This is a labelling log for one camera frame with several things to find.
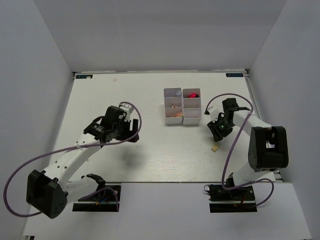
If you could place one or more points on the orange thin highlighter pen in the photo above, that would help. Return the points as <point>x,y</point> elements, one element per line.
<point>181,114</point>

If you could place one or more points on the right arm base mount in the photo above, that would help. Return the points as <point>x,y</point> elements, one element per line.
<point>241,200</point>

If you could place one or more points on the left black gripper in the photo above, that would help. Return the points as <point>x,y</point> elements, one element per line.
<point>129,133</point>

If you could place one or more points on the right white compartment organizer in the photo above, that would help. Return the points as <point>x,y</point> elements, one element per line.
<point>192,107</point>

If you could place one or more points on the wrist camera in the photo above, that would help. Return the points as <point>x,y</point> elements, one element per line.
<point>128,108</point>
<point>213,113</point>

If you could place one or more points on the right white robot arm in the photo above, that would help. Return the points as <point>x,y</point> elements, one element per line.
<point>267,149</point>

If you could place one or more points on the pink black highlighter marker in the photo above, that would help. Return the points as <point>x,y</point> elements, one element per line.
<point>194,95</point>

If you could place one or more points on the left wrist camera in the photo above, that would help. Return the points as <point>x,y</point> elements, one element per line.
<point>128,108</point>

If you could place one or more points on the small tan eraser block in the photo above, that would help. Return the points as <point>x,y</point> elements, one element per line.
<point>215,148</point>

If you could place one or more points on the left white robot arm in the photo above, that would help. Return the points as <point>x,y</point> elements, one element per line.
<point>51,189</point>

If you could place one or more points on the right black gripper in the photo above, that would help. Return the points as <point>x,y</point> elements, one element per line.
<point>218,134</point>

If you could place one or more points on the white compartment organizer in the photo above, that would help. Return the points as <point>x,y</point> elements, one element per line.
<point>169,100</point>
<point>192,107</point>

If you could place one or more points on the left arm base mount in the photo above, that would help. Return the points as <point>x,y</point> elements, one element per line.
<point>102,202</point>

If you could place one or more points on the left white compartment organizer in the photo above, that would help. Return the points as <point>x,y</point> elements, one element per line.
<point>169,100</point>

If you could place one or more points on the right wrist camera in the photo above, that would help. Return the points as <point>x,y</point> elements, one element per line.
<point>213,113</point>

